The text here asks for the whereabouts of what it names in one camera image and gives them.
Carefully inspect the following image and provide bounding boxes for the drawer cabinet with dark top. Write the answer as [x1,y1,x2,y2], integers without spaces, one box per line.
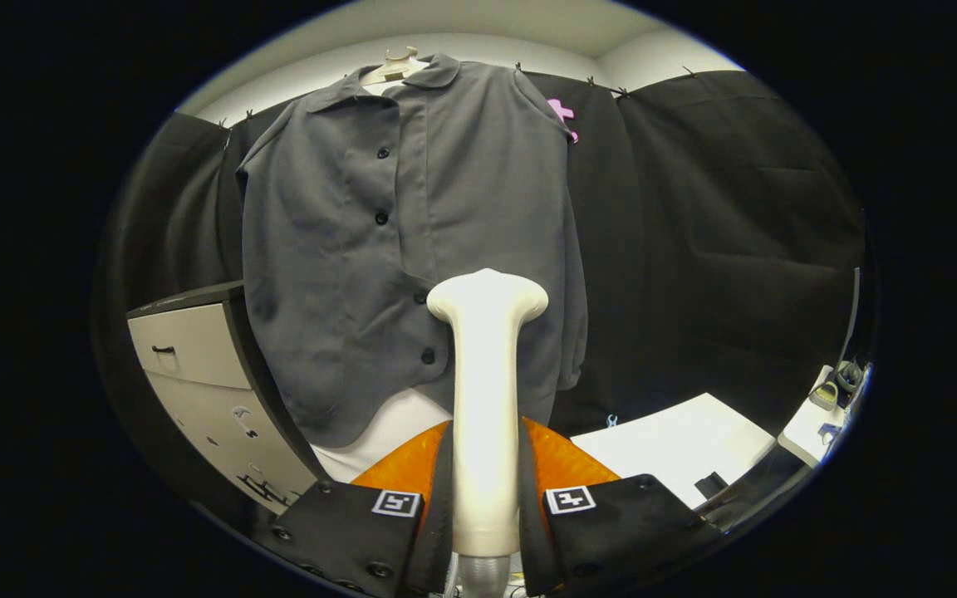
[126,281,334,516]

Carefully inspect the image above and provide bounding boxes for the dark grey button shirt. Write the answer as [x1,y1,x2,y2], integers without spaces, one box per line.
[235,54,589,449]

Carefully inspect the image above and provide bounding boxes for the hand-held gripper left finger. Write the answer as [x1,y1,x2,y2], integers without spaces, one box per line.
[267,419,454,597]

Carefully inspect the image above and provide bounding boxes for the white board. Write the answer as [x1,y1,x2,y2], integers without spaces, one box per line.
[570,392,778,509]

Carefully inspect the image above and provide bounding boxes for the white side table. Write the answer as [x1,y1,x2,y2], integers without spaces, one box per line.
[778,365,861,466]

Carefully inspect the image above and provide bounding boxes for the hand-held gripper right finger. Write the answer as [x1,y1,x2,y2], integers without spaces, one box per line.
[516,417,724,597]

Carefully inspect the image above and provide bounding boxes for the dark upright stand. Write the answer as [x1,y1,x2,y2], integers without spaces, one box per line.
[840,266,861,375]

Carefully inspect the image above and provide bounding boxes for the white mannequin torso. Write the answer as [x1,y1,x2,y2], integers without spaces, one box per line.
[312,46,454,484]

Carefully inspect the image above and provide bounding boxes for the pale steamer hose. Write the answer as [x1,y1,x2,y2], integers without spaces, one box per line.
[455,555,514,598]

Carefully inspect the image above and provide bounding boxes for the black backdrop cloth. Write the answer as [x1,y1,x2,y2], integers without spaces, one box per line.
[96,71,870,516]

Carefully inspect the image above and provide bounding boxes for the cream garment steamer head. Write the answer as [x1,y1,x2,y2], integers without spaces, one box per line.
[426,268,550,559]

